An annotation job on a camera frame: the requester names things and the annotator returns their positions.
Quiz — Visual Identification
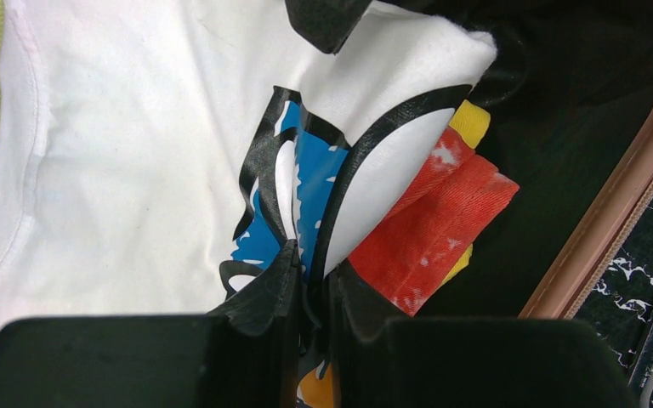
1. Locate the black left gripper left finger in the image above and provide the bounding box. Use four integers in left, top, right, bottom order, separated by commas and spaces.
0, 241, 301, 407

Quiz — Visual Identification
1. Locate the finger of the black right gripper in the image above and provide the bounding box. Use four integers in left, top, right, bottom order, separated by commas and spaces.
285, 0, 372, 54

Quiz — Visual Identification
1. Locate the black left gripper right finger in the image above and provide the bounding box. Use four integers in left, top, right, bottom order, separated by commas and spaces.
329, 265, 636, 407

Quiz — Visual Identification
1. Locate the white printed garment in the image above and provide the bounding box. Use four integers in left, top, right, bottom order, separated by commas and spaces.
0, 0, 499, 408

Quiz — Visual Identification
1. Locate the pink hard-shell suitcase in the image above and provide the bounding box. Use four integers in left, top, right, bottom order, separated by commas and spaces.
0, 0, 653, 322

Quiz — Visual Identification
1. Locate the yellow snack packet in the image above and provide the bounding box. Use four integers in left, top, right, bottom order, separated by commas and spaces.
441, 101, 491, 286

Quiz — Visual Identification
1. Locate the red snack packet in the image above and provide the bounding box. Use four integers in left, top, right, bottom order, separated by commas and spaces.
349, 125, 519, 315

